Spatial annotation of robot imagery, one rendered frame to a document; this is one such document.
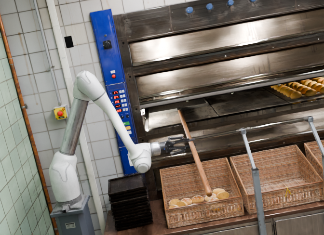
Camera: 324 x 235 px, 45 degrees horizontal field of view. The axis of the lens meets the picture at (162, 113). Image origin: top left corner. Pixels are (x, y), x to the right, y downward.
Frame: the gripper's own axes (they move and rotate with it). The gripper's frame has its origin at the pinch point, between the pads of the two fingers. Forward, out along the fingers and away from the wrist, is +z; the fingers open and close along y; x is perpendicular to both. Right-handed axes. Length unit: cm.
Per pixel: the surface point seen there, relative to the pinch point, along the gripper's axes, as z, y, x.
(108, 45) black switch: -46, -69, -47
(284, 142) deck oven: 78, 31, -54
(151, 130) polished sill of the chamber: -26, 2, -53
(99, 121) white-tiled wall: -65, -13, -53
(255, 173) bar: 38.9, 26.7, 6.3
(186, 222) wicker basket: -11, 59, -4
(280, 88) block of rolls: 95, -1, -105
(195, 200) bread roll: -2, 58, -31
